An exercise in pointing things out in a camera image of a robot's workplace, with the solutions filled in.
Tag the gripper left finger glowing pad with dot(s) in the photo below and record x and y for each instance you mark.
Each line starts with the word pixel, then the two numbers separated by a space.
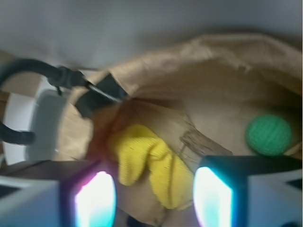
pixel 57 194

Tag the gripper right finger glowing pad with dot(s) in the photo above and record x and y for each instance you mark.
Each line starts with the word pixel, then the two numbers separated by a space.
pixel 249 191

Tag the yellow cloth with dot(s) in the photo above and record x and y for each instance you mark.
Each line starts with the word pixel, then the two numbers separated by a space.
pixel 137 148

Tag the brown wood bark piece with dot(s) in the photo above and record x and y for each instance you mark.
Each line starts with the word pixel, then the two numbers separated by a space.
pixel 202 145

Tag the green textured ball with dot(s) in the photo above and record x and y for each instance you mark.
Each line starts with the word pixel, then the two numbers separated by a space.
pixel 268 135

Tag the white plastic lid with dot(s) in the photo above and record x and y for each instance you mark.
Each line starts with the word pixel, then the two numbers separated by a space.
pixel 40 115

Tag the crumpled brown paper bag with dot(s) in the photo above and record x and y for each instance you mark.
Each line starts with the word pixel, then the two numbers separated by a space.
pixel 214 83

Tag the black tape strip left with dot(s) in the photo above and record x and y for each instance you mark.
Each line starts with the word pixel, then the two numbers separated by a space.
pixel 105 93

